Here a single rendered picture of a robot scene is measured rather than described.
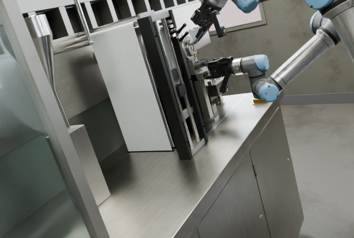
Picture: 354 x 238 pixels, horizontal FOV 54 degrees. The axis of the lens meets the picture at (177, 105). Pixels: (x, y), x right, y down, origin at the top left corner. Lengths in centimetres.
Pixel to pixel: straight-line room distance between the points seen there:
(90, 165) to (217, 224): 46
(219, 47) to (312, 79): 122
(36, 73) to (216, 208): 74
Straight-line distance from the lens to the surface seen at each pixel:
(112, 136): 164
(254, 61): 155
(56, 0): 155
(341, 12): 114
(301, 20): 401
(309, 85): 418
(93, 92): 157
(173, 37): 129
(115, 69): 144
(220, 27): 153
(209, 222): 116
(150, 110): 140
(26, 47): 72
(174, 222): 99
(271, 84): 145
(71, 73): 151
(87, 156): 117
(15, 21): 72
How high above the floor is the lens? 144
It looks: 15 degrees down
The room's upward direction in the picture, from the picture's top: 17 degrees counter-clockwise
